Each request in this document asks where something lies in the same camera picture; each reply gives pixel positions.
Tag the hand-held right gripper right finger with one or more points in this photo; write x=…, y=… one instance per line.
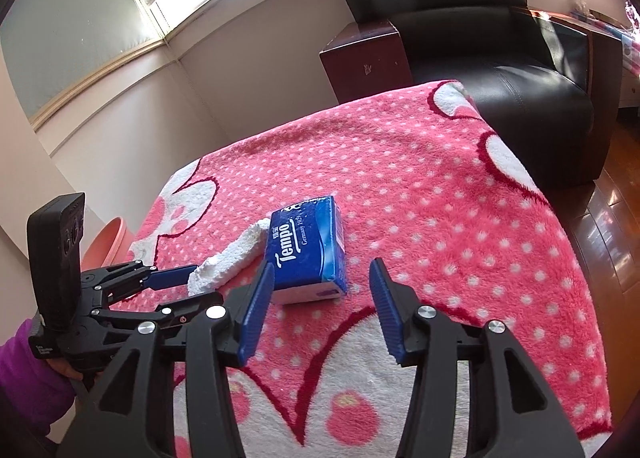
x=385, y=308

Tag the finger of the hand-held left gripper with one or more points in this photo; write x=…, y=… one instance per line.
x=170, y=312
x=170, y=277

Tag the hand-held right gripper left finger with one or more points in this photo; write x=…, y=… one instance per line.
x=255, y=308

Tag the white tissue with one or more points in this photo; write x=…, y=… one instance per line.
x=225, y=263

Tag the pink plastic bin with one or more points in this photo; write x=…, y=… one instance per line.
x=107, y=243

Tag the blue tissue packet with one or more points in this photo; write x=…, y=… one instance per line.
x=310, y=248

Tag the person's left forearm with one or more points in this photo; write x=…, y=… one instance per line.
x=30, y=373

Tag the person's left hand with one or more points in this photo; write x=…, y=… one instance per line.
x=65, y=369

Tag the pink spotted blanket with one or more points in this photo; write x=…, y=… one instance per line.
x=425, y=188

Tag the dark red wooden cabinet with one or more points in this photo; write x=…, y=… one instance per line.
x=360, y=67

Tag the black leather armchair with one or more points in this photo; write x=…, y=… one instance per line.
x=475, y=12

